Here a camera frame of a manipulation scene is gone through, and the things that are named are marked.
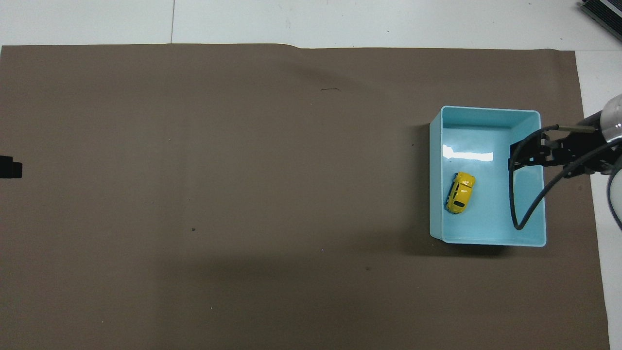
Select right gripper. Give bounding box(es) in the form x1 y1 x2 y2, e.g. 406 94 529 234
508 112 609 178

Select yellow toy beetle car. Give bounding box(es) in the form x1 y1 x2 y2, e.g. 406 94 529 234
446 172 476 214

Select light blue plastic bin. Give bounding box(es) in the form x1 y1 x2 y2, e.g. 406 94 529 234
429 105 547 247

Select black stand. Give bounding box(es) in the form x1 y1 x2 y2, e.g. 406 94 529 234
581 0 622 30

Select black cable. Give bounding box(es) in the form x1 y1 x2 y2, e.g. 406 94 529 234
507 124 622 231

